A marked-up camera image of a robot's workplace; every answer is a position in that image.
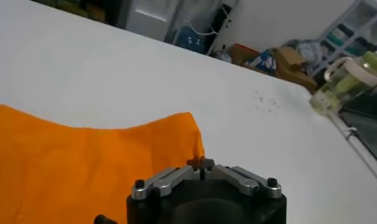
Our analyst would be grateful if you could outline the orange t-shirt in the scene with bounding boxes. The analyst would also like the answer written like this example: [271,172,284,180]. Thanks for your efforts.
[0,104,206,224]

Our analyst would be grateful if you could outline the blue water jug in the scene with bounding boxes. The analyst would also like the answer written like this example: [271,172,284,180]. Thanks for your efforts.
[175,26,209,55]

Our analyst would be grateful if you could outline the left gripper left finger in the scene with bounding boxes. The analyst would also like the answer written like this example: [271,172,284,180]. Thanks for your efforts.
[132,156,204,201]

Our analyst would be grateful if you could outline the small dark crumbs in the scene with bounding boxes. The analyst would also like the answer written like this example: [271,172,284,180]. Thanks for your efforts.
[253,89,282,113]

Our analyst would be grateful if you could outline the white storage shelf unit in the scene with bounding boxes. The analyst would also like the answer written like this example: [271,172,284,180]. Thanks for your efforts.
[317,0,377,66]

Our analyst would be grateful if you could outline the grey laptop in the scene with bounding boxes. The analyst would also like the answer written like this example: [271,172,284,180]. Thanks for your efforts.
[339,88,377,168]

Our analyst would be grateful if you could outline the open cardboard box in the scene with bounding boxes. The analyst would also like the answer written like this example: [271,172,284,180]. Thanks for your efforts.
[229,43,279,75]

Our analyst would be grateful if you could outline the green lid drinking bottle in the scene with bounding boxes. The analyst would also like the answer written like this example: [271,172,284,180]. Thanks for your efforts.
[309,50,377,117]

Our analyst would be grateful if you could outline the blue white bag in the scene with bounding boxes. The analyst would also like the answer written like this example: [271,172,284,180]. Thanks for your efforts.
[248,49,278,75]

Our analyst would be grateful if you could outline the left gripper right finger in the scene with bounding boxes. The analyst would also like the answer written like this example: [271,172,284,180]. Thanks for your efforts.
[202,157,283,199]

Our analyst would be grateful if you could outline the cardboard box with flap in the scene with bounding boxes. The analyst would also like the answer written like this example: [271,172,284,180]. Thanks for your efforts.
[272,45,319,92]

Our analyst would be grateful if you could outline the white table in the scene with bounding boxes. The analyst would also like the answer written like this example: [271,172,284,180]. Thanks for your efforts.
[0,0,377,224]

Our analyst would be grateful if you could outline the pile of clothes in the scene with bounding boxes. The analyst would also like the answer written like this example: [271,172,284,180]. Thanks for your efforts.
[285,38,325,69]

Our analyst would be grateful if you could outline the grey plastic bag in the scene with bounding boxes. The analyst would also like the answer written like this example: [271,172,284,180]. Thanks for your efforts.
[213,48,233,64]

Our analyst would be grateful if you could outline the white water dispenser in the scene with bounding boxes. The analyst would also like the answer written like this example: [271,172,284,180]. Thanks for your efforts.
[124,0,180,43]

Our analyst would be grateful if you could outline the white jug rack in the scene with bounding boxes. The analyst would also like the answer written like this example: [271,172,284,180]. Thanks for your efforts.
[163,0,241,56]

